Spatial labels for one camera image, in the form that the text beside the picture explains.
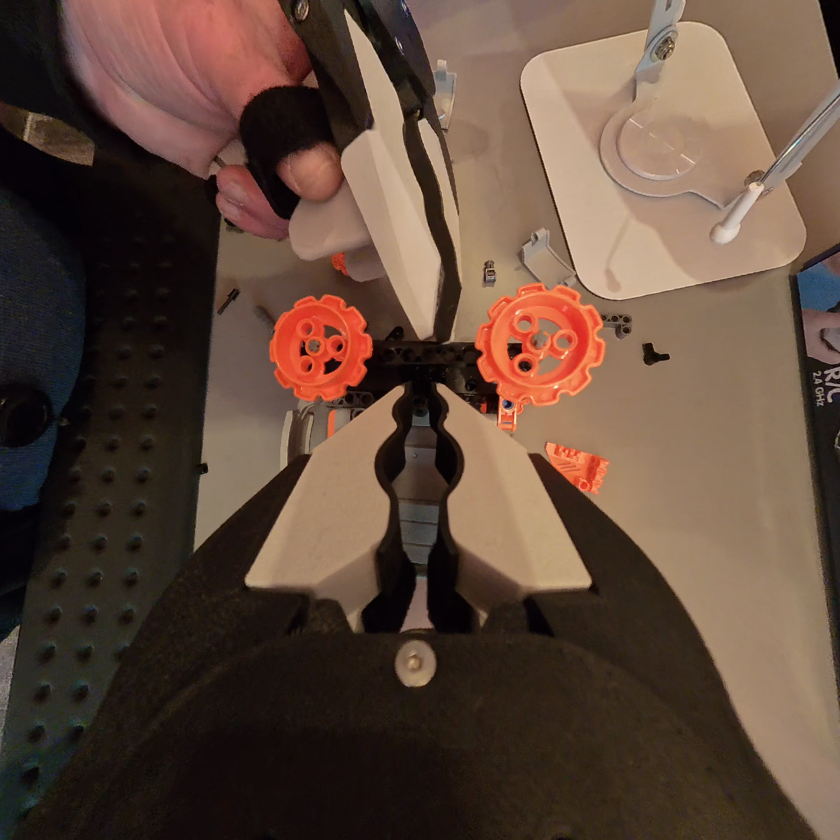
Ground person's left hand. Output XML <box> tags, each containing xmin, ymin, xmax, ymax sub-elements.
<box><xmin>62</xmin><ymin>0</ymin><xmax>343</xmax><ymax>240</ymax></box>

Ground grey panel pieces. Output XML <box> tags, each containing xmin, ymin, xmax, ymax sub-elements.
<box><xmin>430</xmin><ymin>59</ymin><xmax>458</xmax><ymax>132</ymax></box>

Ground grey curved panel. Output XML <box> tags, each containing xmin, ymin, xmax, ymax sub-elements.
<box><xmin>518</xmin><ymin>227</ymin><xmax>578</xmax><ymax>290</ymax></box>

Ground orange wedge piece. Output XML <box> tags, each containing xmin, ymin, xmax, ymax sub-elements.
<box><xmin>545</xmin><ymin>441</ymin><xmax>610</xmax><ymax>494</ymax></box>

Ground book stand with wooden board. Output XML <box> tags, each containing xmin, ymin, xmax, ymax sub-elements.
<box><xmin>520</xmin><ymin>0</ymin><xmax>840</xmax><ymax>301</ymax></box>

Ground robot kit box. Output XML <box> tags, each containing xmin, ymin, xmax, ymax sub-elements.
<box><xmin>791</xmin><ymin>243</ymin><xmax>840</xmax><ymax>546</ymax></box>

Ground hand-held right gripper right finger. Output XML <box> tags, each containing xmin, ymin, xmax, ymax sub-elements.
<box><xmin>428</xmin><ymin>384</ymin><xmax>593</xmax><ymax>632</ymax></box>

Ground dark perforated panel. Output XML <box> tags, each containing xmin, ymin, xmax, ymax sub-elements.
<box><xmin>0</xmin><ymin>171</ymin><xmax>221</xmax><ymax>828</ymax></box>

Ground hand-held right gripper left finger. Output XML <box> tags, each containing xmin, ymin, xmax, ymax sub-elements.
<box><xmin>244</xmin><ymin>384</ymin><xmax>414</xmax><ymax>632</ymax></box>

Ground person's clothed body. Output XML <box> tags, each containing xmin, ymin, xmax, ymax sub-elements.
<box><xmin>0</xmin><ymin>184</ymin><xmax>89</xmax><ymax>644</ymax></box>

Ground person's left forearm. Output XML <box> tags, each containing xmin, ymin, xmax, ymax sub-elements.
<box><xmin>0</xmin><ymin>0</ymin><xmax>217</xmax><ymax>191</ymax></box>

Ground toy robot model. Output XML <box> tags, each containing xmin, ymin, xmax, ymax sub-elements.
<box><xmin>268</xmin><ymin>283</ymin><xmax>608</xmax><ymax>552</ymax></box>

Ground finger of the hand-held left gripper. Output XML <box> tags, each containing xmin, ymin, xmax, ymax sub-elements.
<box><xmin>341</xmin><ymin>13</ymin><xmax>442</xmax><ymax>341</ymax></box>
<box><xmin>402</xmin><ymin>112</ymin><xmax>463</xmax><ymax>343</ymax></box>

